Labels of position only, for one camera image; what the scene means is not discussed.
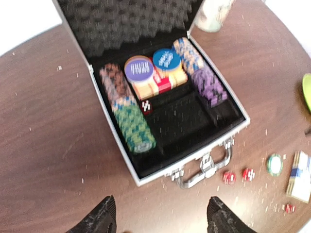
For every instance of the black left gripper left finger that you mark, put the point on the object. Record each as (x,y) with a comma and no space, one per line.
(102,219)

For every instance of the cream ceramic mug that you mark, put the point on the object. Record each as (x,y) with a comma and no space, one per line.
(212,14)

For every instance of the blue playing card box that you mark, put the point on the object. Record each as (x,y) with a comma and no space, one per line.
(299,184)

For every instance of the red die in case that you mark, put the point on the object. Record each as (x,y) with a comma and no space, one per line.
(146,107)

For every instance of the right poker chip row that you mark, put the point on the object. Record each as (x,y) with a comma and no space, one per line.
(202,76)

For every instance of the left poker chip row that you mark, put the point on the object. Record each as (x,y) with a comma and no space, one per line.
(126,110)

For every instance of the green poker chip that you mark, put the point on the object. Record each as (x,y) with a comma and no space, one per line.
(274,165)

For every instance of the green plate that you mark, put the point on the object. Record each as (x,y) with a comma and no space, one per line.
(306,87)

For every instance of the red die centre left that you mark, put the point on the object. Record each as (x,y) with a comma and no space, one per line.
(229,177)

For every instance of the blue small blind button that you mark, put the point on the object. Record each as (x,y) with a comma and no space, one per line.
(166,60)

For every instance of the red playing card box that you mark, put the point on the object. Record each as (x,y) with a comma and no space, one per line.
(159,85)

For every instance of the red die front right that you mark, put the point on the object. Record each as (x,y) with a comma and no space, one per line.
(289,208)

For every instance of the poker chip row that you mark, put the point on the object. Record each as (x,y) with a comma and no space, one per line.
(202,76)
(126,110)

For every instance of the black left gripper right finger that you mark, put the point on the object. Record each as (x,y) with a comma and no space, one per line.
(221,219)

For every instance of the red die centre right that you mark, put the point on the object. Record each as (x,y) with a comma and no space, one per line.
(248,174)

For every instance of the purple small blind button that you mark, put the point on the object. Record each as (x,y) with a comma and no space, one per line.
(139,69)

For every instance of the aluminium poker chip case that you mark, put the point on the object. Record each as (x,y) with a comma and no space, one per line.
(193,140)

